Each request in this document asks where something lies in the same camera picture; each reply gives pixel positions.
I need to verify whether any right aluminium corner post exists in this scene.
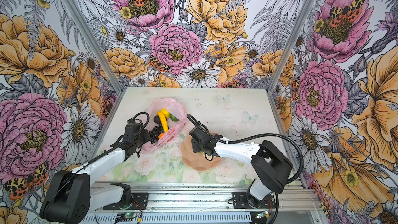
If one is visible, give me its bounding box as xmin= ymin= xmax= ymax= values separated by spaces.
xmin=267 ymin=0 xmax=317 ymax=94

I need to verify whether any aluminium corner post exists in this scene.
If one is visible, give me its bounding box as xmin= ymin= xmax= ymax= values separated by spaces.
xmin=61 ymin=0 xmax=124 ymax=95
xmin=267 ymin=0 xmax=317 ymax=94

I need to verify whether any left aluminium corner post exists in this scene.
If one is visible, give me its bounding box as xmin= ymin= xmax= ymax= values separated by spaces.
xmin=61 ymin=0 xmax=124 ymax=95

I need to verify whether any aluminium frame rail front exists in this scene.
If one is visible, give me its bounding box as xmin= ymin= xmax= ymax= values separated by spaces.
xmin=54 ymin=183 xmax=321 ymax=214

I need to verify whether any yellow fake banana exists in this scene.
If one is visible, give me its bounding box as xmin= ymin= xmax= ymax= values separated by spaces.
xmin=157 ymin=111 xmax=169 ymax=133

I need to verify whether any dark green fake avocado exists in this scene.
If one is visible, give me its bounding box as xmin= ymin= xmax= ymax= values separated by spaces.
xmin=169 ymin=114 xmax=179 ymax=122

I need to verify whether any dark brown fake avocado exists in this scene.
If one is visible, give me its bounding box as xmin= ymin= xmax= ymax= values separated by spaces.
xmin=153 ymin=115 xmax=162 ymax=125

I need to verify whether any dark fake grape bunch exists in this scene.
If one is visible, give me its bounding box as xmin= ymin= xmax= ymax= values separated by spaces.
xmin=149 ymin=125 xmax=163 ymax=144

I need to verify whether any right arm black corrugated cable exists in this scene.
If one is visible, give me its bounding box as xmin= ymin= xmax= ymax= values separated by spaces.
xmin=186 ymin=113 xmax=305 ymax=224

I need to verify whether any yellow fake lemon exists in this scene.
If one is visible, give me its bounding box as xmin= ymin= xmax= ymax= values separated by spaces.
xmin=161 ymin=108 xmax=170 ymax=118

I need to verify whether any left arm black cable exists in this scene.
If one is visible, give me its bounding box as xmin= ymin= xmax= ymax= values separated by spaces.
xmin=51 ymin=111 xmax=150 ymax=194

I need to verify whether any green circuit board left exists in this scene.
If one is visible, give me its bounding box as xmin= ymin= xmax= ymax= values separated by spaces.
xmin=115 ymin=213 xmax=141 ymax=224

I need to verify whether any green circuit board right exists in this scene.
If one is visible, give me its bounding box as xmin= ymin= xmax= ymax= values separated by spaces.
xmin=256 ymin=211 xmax=270 ymax=218

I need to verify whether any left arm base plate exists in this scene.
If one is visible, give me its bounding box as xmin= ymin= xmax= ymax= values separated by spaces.
xmin=103 ymin=192 xmax=149 ymax=211

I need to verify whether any green circuit board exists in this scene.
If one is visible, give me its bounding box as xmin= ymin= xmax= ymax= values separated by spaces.
xmin=115 ymin=213 xmax=141 ymax=224
xmin=256 ymin=211 xmax=270 ymax=218

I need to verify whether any white slotted cable duct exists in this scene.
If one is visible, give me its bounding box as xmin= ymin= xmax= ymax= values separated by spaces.
xmin=81 ymin=212 xmax=252 ymax=224

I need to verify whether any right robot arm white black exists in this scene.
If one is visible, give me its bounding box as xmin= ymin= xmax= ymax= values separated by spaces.
xmin=189 ymin=127 xmax=298 ymax=208

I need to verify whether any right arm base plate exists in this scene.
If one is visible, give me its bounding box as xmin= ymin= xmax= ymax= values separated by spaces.
xmin=229 ymin=191 xmax=276 ymax=209

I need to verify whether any pink plastic bag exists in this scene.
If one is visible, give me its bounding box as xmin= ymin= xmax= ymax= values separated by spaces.
xmin=142 ymin=98 xmax=187 ymax=153

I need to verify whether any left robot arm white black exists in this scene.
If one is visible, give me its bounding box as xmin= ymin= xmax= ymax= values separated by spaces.
xmin=39 ymin=119 xmax=150 ymax=224

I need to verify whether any pink faceted plastic bowl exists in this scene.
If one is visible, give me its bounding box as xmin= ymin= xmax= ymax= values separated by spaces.
xmin=179 ymin=135 xmax=222 ymax=172

